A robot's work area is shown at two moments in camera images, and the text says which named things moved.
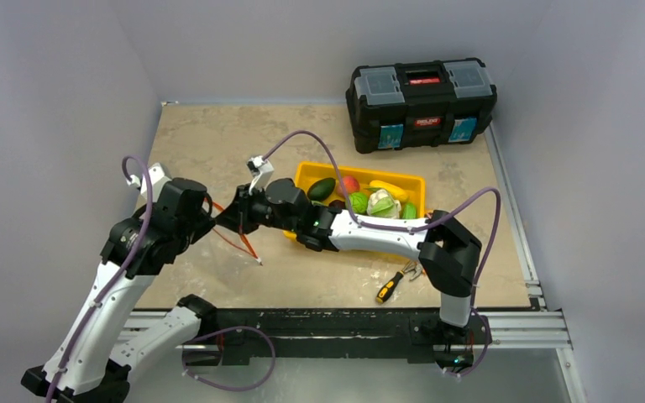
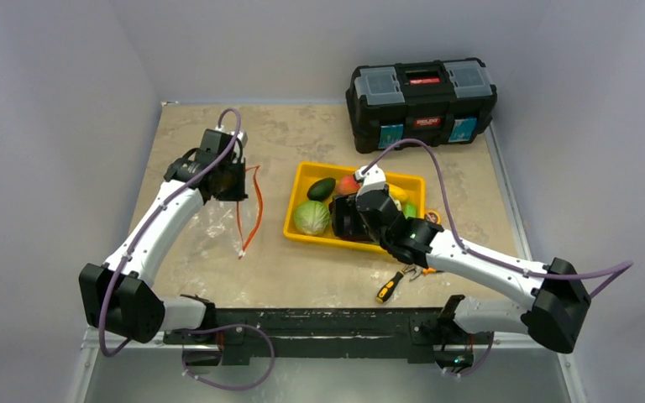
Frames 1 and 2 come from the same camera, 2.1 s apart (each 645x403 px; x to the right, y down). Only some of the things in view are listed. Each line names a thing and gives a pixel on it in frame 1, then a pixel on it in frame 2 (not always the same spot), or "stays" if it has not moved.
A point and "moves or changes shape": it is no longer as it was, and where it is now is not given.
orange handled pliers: (418, 269) stays
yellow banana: (396, 193) stays
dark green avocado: (321, 189) stays
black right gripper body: (243, 206) → (343, 217)
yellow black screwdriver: (385, 290) stays
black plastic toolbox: (419, 104) stays
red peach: (351, 185) stays
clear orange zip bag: (233, 235) moves or changes shape
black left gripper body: (197, 228) → (233, 186)
